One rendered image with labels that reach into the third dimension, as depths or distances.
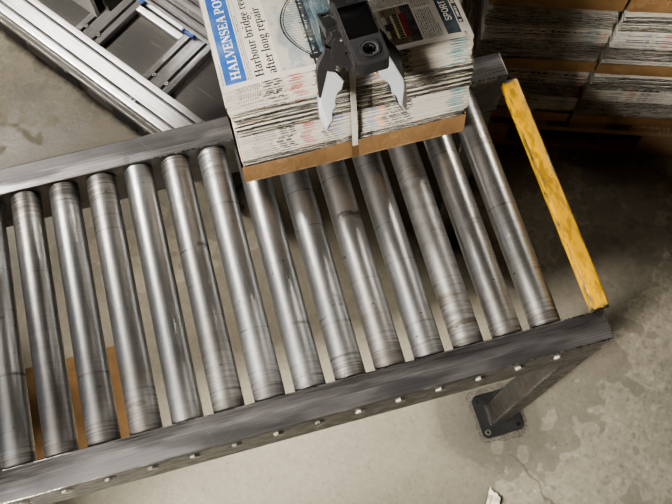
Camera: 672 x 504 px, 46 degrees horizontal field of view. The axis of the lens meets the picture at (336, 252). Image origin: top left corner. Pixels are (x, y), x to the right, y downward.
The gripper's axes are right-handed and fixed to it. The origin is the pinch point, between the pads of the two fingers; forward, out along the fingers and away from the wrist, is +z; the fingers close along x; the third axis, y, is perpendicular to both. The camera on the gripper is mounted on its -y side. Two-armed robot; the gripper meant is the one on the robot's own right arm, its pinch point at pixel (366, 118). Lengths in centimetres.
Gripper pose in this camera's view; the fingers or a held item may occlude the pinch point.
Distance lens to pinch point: 115.0
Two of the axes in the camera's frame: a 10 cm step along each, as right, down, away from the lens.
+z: 1.5, 7.8, 6.1
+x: -9.7, 2.5, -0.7
